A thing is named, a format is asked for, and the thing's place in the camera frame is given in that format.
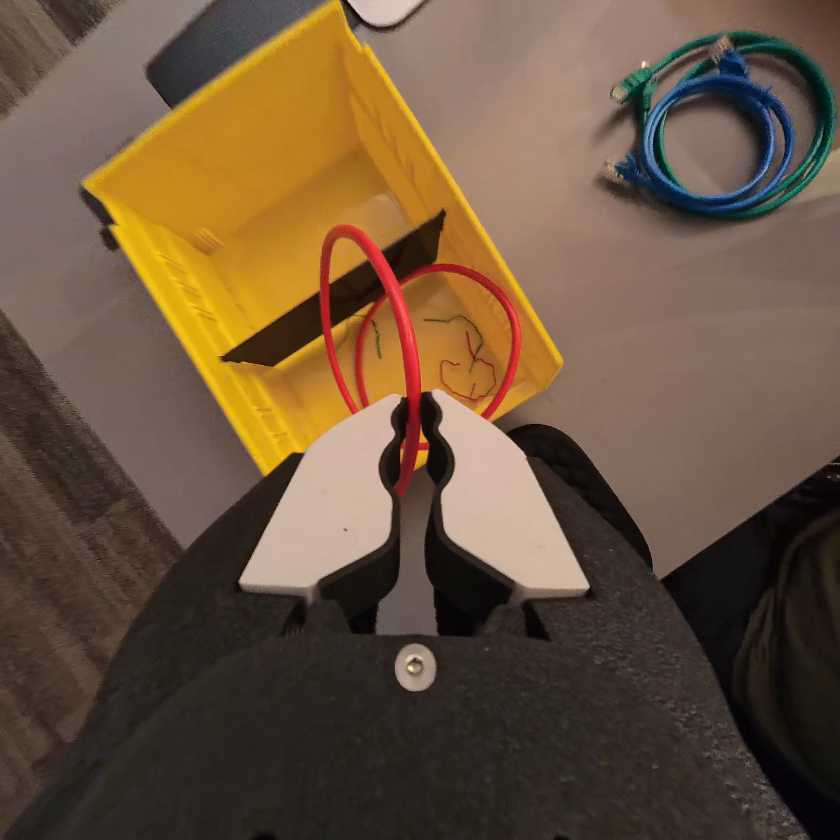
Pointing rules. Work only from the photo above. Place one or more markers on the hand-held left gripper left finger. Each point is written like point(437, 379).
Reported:
point(328, 518)

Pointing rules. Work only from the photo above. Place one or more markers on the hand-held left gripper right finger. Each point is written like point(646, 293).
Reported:
point(505, 525)

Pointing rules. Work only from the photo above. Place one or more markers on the yellow plastic bin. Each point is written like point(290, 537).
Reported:
point(262, 164)

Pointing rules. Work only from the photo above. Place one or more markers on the person's olive shirt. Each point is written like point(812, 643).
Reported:
point(794, 656)

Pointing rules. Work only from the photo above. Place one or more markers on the dark table leg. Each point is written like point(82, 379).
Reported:
point(249, 46)

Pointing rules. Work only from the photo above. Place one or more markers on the white sign stand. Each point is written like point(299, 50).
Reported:
point(387, 10)

